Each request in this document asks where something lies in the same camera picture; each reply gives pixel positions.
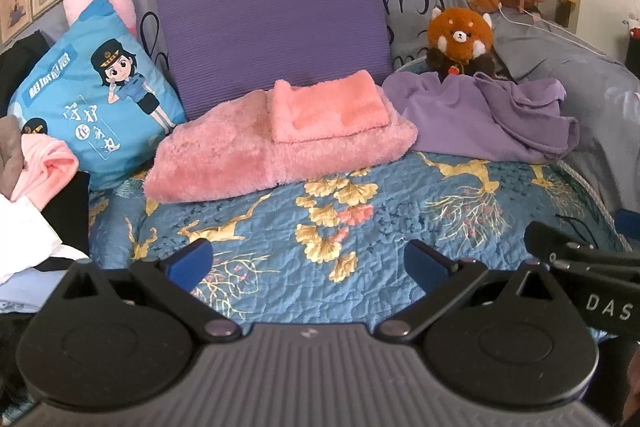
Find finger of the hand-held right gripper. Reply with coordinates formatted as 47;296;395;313
524;222;640;272

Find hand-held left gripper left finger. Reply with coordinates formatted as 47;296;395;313
50;238;246;342

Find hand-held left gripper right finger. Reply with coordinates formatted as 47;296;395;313
377;239;576;343

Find purple garment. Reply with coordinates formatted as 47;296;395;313
382;71;581;165

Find black clothes pile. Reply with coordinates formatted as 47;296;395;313
0;31;50;118

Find blue floral quilt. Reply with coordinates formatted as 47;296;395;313
87;151;628;329

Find large pink fluffy garment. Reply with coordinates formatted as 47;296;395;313
144;88;418;204

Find black garment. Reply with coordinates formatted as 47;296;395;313
40;171;92;273

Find light blue cloth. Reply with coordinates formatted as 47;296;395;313
0;267;67;314

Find white cloth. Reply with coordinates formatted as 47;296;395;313
0;194;89;286

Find light pink garment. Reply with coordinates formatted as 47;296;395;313
10;134;81;202

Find folded salmon fluffy garment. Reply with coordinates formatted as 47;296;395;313
267;72;392;144

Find blue cartoon printed pillow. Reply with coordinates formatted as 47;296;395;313
7;0;188;190

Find brown garment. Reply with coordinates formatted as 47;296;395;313
0;114;26;198

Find red panda plush toy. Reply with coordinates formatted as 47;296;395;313
424;6;501;82

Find purple ribbed mat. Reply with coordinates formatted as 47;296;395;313
151;0;393;120

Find white cable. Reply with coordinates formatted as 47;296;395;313
492;6;623;64

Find leaning picture frame with figure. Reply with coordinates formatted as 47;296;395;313
0;0;34;42

